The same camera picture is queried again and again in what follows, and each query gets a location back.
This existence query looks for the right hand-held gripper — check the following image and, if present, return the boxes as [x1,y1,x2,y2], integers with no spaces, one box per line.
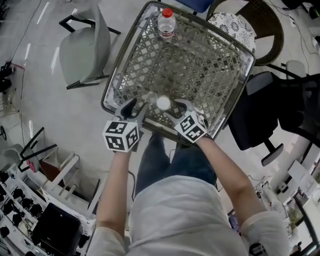
[163,98,209,144]

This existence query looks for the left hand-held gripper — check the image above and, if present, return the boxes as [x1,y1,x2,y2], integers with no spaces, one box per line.
[102,97,150,153]

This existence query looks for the person's right forearm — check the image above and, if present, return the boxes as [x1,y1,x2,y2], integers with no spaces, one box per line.
[196,136,269,226]

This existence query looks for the person's left forearm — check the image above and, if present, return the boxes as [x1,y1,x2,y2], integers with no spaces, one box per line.
[95,149,134,238]

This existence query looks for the wicker table with glass top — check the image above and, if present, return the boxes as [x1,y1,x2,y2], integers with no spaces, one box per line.
[100,0,256,148]

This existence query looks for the person's legs in blue jeans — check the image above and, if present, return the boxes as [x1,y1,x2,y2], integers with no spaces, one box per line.
[134,131,218,199]

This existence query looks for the black mesh office chair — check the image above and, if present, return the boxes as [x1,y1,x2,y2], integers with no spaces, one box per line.
[226,59,320,168]

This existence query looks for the red-capped clear water bottle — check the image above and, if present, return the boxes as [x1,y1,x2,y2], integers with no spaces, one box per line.
[157,7,177,43]

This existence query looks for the patterned seat cushion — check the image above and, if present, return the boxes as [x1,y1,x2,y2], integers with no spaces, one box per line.
[207,12,257,55]

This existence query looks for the person's white shirt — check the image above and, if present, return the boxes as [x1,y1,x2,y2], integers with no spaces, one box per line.
[86,174,294,256]

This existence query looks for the blue chair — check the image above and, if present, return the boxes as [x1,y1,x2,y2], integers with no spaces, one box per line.
[174,0,216,14]

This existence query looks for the brown wicker chair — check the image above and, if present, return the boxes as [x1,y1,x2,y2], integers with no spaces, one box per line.
[205,0,285,67]

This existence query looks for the black case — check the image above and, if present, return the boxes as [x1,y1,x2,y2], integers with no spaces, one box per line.
[30,202,82,256]

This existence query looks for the white shelf with black items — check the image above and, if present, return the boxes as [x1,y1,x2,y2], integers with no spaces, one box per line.
[0,163,97,256]

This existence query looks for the grey chair with black frame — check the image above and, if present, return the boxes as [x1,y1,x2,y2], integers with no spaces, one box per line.
[1,126,81,183]
[58,3,122,91]

